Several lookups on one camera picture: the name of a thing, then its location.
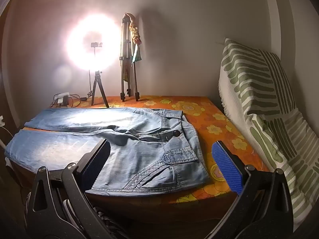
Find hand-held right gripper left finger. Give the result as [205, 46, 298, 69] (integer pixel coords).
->
[24, 139, 120, 239]

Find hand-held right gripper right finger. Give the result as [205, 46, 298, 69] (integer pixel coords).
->
[207, 141, 294, 239]

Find blue denim pants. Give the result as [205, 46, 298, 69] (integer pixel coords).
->
[4, 107, 211, 194]

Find orange floral bedspread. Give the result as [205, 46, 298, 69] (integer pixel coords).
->
[5, 95, 271, 223]

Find person's zebra striped leg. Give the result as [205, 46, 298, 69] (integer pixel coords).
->
[93, 205, 126, 239]

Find white power strip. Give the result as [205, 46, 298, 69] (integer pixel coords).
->
[53, 93, 71, 107]

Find small black tripod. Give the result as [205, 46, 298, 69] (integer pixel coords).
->
[91, 70, 110, 108]

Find black phone holder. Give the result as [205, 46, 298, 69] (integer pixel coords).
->
[90, 42, 103, 58]

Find colourful patterned cloth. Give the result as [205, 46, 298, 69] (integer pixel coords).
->
[125, 12, 143, 82]

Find black ring light cable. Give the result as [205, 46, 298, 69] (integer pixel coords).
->
[69, 69, 92, 103]

